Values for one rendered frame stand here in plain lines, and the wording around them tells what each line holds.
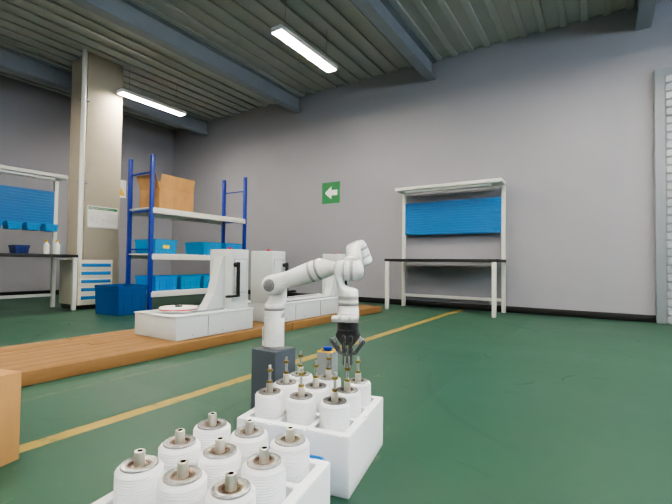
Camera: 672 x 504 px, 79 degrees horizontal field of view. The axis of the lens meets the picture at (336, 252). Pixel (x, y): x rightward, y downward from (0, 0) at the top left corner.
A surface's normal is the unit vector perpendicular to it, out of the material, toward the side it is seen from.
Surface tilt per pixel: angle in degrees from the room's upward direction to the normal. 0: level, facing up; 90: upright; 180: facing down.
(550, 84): 90
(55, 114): 90
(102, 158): 90
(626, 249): 90
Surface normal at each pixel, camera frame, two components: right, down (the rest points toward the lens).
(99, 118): 0.84, 0.00
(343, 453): -0.36, -0.03
